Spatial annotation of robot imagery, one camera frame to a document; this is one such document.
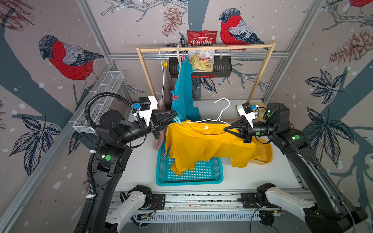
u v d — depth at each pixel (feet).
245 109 1.62
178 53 1.94
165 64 2.56
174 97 1.97
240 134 1.80
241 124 1.78
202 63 2.82
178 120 1.70
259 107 1.61
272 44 2.01
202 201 2.45
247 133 1.65
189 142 2.04
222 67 3.12
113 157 1.25
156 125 1.40
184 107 2.86
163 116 1.51
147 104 1.27
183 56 2.44
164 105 2.35
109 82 2.95
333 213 1.20
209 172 2.74
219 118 1.78
